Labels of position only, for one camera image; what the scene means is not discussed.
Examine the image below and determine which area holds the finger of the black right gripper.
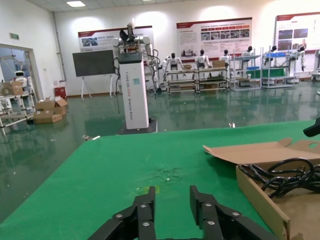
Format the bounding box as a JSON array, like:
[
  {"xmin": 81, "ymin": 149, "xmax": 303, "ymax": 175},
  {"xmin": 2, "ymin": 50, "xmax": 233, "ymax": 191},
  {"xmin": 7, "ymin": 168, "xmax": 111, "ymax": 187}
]
[{"xmin": 303, "ymin": 119, "xmax": 320, "ymax": 138}]

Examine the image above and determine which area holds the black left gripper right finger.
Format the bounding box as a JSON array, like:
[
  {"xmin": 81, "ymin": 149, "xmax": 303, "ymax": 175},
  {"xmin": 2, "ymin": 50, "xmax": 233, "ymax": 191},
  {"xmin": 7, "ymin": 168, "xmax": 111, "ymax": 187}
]
[{"xmin": 189, "ymin": 184, "xmax": 279, "ymax": 240}]

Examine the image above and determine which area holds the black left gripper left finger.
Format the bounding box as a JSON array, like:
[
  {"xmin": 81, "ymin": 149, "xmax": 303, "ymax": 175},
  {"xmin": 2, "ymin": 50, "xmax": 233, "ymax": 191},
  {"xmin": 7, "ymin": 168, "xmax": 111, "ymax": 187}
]
[{"xmin": 87, "ymin": 186, "xmax": 157, "ymax": 240}]

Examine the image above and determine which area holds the black power cable with plug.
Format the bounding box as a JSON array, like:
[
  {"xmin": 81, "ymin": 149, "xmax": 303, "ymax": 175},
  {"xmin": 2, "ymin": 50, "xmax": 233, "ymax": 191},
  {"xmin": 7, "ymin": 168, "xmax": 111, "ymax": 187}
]
[{"xmin": 238, "ymin": 156, "xmax": 320, "ymax": 199}]

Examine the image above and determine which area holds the cardboard box with slotted lid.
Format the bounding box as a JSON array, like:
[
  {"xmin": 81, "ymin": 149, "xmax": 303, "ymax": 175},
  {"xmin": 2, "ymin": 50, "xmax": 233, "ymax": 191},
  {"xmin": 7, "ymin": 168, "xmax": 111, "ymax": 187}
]
[{"xmin": 202, "ymin": 136, "xmax": 320, "ymax": 240}]

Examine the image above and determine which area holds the open cardboard box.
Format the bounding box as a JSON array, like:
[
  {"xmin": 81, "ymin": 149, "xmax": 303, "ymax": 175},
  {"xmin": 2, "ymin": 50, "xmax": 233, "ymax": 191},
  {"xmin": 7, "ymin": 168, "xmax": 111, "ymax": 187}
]
[{"xmin": 36, "ymin": 97, "xmax": 69, "ymax": 116}]

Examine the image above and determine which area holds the flat closed cardboard box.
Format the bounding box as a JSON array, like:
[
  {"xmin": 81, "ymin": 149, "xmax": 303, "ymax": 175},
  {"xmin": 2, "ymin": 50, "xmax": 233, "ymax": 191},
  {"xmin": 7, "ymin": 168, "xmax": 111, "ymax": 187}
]
[{"xmin": 32, "ymin": 111, "xmax": 63, "ymax": 125}]

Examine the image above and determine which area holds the cardboard box with tape roll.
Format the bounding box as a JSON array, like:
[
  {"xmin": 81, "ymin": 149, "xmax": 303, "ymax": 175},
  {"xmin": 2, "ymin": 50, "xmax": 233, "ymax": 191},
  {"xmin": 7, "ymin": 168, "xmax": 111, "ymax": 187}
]
[{"xmin": 1, "ymin": 81, "xmax": 25, "ymax": 96}]

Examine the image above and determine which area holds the green tablecloth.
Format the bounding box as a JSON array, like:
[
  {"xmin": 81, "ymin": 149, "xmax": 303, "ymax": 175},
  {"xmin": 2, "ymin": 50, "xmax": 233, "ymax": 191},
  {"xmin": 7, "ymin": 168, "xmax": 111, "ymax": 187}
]
[{"xmin": 0, "ymin": 119, "xmax": 320, "ymax": 240}]

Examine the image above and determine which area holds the workbench with green panel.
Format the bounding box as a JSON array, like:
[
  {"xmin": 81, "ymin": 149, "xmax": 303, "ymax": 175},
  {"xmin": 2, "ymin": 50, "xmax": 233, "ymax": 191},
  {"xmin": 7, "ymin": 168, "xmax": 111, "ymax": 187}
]
[{"xmin": 246, "ymin": 46, "xmax": 300, "ymax": 90}]

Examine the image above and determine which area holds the white humanoid robot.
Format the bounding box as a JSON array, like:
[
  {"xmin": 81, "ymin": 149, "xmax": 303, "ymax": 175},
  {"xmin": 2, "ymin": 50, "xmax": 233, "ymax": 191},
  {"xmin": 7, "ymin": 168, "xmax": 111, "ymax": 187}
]
[
  {"xmin": 161, "ymin": 52, "xmax": 185, "ymax": 85},
  {"xmin": 236, "ymin": 46, "xmax": 256, "ymax": 76},
  {"xmin": 264, "ymin": 45, "xmax": 282, "ymax": 68},
  {"xmin": 219, "ymin": 49, "xmax": 234, "ymax": 68},
  {"xmin": 194, "ymin": 49, "xmax": 214, "ymax": 71},
  {"xmin": 292, "ymin": 45, "xmax": 308, "ymax": 73}
]

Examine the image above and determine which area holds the roller shelf workbench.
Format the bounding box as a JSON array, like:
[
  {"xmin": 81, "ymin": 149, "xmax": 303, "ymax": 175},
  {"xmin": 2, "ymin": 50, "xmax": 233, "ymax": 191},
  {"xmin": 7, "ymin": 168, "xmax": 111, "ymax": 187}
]
[
  {"xmin": 165, "ymin": 67, "xmax": 199, "ymax": 97},
  {"xmin": 196, "ymin": 65, "xmax": 230, "ymax": 96}
]

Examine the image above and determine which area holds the white tube rack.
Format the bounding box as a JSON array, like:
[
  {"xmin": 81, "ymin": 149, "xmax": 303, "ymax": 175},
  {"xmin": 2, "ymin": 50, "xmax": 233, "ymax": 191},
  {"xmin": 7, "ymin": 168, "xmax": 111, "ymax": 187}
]
[{"xmin": 0, "ymin": 91, "xmax": 37, "ymax": 136}]

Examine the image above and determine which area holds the dark screen on stand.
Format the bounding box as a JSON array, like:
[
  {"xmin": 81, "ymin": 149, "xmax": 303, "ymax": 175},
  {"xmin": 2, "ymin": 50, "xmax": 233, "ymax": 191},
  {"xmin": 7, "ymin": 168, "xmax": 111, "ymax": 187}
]
[{"xmin": 72, "ymin": 49, "xmax": 118, "ymax": 99}]

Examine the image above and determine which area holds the small white round-headed robot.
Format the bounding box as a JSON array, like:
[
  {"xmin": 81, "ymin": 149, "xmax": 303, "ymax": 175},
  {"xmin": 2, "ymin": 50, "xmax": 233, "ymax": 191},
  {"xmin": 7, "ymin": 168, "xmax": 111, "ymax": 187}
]
[{"xmin": 12, "ymin": 70, "xmax": 33, "ymax": 88}]

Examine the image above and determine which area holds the grey framed glass doorway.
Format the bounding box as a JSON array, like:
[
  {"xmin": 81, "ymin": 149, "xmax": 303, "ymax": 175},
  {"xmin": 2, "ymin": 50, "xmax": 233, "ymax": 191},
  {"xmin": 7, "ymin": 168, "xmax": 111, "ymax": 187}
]
[{"xmin": 0, "ymin": 43, "xmax": 35, "ymax": 101}]

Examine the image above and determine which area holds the white frame workbench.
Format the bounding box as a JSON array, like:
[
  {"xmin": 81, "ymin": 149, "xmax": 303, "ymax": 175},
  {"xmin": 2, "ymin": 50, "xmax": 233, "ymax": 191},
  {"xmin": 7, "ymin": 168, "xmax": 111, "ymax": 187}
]
[{"xmin": 229, "ymin": 54, "xmax": 264, "ymax": 91}]

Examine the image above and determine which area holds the wall poster with photos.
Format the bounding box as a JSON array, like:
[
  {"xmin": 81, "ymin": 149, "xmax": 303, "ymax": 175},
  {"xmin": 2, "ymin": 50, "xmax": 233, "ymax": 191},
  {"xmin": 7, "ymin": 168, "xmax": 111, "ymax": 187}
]
[{"xmin": 274, "ymin": 12, "xmax": 320, "ymax": 52}]

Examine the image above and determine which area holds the white pedestal wheeled robot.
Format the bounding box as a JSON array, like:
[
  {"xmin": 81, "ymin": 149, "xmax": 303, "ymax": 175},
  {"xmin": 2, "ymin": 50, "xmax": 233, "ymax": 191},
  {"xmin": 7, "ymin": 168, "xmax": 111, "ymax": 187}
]
[{"xmin": 111, "ymin": 21, "xmax": 159, "ymax": 136}]

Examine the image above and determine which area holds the wide red white wall poster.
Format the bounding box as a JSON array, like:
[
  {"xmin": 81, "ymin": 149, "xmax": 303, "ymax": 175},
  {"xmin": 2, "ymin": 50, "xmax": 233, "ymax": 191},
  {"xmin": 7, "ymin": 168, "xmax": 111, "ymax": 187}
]
[{"xmin": 176, "ymin": 16, "xmax": 253, "ymax": 59}]

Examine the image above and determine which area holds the grey wall pipe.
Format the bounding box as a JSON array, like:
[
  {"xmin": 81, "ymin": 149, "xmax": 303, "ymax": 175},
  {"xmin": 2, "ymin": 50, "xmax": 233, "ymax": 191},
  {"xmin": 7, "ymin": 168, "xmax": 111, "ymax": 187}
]
[{"xmin": 51, "ymin": 11, "xmax": 68, "ymax": 83}]

